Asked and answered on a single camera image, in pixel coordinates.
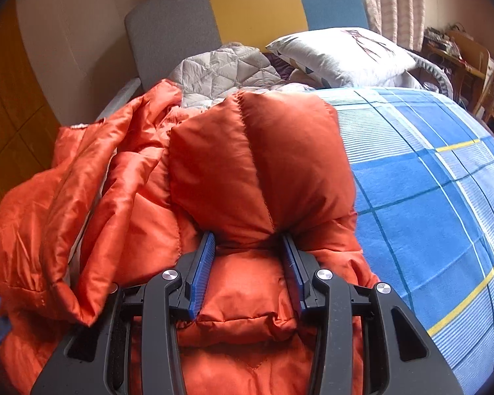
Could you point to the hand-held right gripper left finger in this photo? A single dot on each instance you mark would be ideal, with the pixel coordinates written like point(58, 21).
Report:
point(201, 273)

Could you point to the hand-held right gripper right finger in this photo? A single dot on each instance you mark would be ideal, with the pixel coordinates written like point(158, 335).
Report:
point(294, 273)

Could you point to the orange puffer jacket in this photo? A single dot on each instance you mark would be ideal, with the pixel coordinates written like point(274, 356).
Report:
point(251, 152)

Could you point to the blue plaid bed sheet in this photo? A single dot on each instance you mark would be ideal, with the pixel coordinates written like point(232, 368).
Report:
point(415, 214)

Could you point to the grey quilted blanket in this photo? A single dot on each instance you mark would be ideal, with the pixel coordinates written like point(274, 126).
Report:
point(222, 70)

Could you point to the dark purple cloth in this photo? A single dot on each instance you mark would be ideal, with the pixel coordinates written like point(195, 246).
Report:
point(280, 68)

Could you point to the white printed pillow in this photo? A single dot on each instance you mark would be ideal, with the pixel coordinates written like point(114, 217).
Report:
point(337, 57)

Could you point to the grey-trimmed white blanket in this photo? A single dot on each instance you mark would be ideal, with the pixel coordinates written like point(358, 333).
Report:
point(434, 72)

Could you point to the brown wooden wardrobe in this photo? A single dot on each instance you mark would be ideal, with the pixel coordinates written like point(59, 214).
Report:
point(12, 111)

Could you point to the grey pillow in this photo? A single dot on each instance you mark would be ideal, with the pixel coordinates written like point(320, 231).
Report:
point(255, 12)

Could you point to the cluttered wooden desk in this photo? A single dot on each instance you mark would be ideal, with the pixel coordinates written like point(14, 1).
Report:
point(436, 47)

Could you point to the wooden side table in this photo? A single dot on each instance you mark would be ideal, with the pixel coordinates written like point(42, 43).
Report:
point(471, 55)

